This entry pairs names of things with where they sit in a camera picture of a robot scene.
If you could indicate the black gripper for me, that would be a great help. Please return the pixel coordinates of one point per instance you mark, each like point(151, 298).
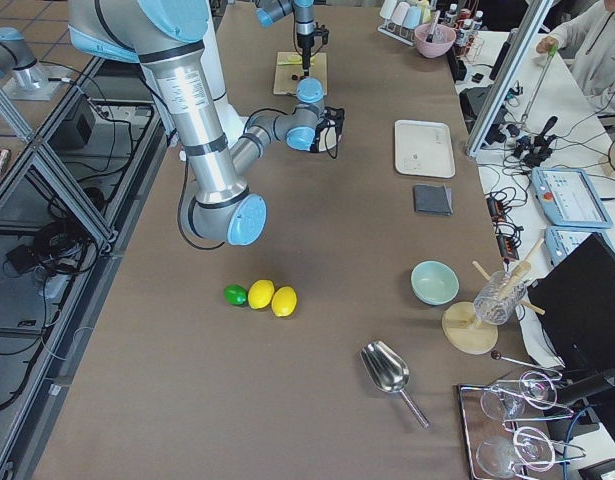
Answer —
point(319, 145)
point(305, 46)

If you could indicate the cream rectangular tray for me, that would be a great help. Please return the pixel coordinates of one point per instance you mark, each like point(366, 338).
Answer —
point(423, 148)

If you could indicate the yellow plastic knife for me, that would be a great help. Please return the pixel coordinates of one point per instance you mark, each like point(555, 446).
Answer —
point(290, 60)

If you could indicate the wooden cutting board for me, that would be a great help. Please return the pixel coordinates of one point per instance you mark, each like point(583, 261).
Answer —
point(286, 78)

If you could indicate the pastel cup rack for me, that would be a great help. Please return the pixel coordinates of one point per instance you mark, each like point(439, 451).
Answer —
point(401, 18)

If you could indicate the grey folded cloth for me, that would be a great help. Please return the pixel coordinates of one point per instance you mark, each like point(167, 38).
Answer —
point(432, 199)

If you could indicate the pink bowl with ice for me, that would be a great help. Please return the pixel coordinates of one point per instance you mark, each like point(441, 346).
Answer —
point(443, 39)

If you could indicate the yellow lemon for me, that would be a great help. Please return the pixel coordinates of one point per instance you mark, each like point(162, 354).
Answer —
point(284, 301)
point(260, 294)

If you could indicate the light green bowl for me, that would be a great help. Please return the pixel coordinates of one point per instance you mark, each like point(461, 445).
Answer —
point(434, 283)

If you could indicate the green lime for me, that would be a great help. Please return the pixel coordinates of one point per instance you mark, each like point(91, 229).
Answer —
point(235, 295)

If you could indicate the clear glass cup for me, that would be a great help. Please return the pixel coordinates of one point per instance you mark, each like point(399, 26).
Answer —
point(499, 298)

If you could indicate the wooden cup stand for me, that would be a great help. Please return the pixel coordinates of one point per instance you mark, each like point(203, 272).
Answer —
point(470, 335)

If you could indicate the metal scoop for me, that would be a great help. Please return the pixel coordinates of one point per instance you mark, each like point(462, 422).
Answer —
point(390, 374)

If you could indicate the teach pendant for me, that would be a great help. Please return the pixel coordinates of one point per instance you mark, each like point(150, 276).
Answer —
point(568, 198)
point(561, 241)

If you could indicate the person in white sweater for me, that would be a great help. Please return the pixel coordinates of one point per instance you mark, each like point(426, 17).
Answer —
point(592, 35)

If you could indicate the black monitor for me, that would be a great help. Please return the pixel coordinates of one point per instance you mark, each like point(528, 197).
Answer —
point(578, 297)

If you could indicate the wine glass rack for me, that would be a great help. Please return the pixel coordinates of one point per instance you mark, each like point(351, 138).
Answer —
point(505, 427)

